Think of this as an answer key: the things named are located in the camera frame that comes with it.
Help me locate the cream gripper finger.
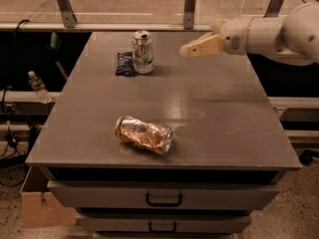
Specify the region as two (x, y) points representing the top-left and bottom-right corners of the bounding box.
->
(210, 19), (227, 34)
(179, 33), (224, 57)

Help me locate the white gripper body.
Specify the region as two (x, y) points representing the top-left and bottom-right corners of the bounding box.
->
(218, 17), (252, 55)

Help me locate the white green 7up can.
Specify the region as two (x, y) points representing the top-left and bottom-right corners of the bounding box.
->
(132, 30), (154, 75)

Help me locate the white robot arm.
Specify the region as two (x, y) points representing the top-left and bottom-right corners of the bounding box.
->
(179, 3), (319, 66)

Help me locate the dark blue rxbar wrapper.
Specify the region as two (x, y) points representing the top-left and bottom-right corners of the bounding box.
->
(116, 52), (136, 77)

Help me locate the crushed orange soda can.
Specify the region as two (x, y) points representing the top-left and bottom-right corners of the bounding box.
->
(115, 116), (173, 155)

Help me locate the grey metal drawer cabinet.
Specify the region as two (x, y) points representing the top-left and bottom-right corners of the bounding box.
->
(28, 32), (300, 239)

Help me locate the clear plastic water bottle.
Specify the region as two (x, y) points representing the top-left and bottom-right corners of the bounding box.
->
(28, 71), (52, 104)

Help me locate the top grey drawer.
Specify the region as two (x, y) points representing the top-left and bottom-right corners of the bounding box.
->
(48, 180), (279, 211)

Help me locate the grey drawer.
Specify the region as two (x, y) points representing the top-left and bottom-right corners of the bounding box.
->
(76, 213), (250, 234)
(48, 180), (279, 211)

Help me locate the brown cardboard box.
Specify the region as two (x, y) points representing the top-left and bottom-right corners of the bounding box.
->
(20, 167), (76, 228)

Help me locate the middle metal bracket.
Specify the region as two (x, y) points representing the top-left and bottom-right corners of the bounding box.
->
(182, 0), (196, 29)

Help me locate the metal bracket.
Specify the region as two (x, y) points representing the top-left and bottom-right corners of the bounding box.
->
(57, 0), (77, 28)
(182, 0), (196, 29)
(265, 0), (284, 17)

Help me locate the right metal bracket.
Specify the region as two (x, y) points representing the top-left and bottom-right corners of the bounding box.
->
(265, 0), (284, 17)

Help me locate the left metal bracket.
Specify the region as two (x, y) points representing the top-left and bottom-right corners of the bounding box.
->
(57, 0), (77, 28)

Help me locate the green handled tool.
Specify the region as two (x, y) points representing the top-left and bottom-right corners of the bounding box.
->
(48, 31), (68, 80)

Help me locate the black cable on left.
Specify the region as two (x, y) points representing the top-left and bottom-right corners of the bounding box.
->
(0, 18), (31, 115)

